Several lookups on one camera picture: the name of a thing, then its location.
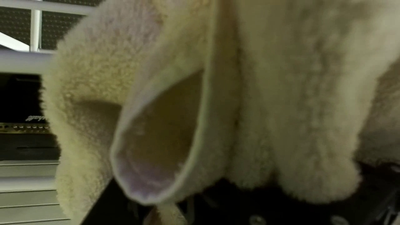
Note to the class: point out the white terry towel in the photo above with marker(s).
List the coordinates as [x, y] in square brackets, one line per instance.
[270, 83]

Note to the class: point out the white wall radiator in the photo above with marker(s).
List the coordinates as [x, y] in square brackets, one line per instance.
[25, 200]

